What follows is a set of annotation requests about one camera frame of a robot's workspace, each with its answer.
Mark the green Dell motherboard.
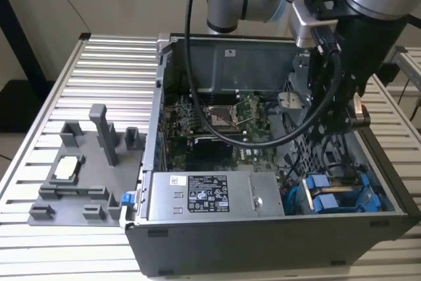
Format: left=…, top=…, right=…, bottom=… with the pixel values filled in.
left=162, top=91, right=281, bottom=176

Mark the grey metal disk bay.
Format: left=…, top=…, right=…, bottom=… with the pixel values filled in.
left=276, top=52, right=397, bottom=215

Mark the metal socket cover frame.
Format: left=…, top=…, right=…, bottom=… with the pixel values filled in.
left=234, top=94, right=261, bottom=124

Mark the black disk wire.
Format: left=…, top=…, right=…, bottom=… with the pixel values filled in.
left=324, top=136, right=349, bottom=178

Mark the hard disk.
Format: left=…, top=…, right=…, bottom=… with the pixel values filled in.
left=304, top=172, right=383, bottom=213

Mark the silver CPU chip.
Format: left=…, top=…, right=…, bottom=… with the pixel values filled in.
left=53, top=157, right=81, bottom=180

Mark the grey parts rack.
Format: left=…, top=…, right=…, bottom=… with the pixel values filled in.
left=28, top=103, right=148, bottom=228

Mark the thick black camera cable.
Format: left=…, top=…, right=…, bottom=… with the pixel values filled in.
left=183, top=0, right=345, bottom=150

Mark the aluminium profile rail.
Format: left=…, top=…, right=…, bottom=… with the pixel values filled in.
left=385, top=45, right=421, bottom=80

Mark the black box on floor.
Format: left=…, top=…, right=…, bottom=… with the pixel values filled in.
left=0, top=78, right=51, bottom=133

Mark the black RAM slot bank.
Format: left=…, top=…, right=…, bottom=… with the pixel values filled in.
left=193, top=127, right=248, bottom=140
left=196, top=91, right=241, bottom=105

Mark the black open PC case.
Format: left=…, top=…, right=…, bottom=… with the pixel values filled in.
left=124, top=32, right=421, bottom=278

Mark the CPU socket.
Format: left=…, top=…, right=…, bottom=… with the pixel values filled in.
left=205, top=105, right=239, bottom=128

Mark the silver power supply unit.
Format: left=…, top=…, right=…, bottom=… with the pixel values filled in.
left=146, top=171, right=285, bottom=222

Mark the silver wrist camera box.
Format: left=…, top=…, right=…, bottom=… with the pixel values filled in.
left=290, top=0, right=340, bottom=49

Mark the blue disk wire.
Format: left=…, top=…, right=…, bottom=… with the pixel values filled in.
left=282, top=182, right=300, bottom=213

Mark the black graphics card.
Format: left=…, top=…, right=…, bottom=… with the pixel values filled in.
left=189, top=137, right=236, bottom=166

